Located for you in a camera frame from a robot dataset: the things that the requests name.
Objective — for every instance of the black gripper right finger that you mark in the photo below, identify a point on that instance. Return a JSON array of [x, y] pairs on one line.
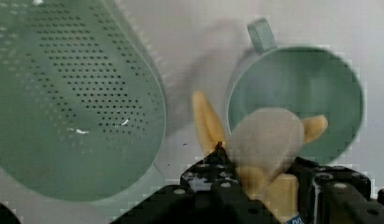
[[335, 195]]

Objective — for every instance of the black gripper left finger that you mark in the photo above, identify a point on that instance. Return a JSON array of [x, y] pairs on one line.
[[209, 192]]

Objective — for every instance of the plush peeled banana toy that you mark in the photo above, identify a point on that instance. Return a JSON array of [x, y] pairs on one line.
[[262, 147]]

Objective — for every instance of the green enamel mug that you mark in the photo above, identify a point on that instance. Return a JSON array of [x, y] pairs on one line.
[[307, 80]]

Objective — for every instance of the green perforated colander bowl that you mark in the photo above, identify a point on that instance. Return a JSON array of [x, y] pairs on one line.
[[82, 111]]

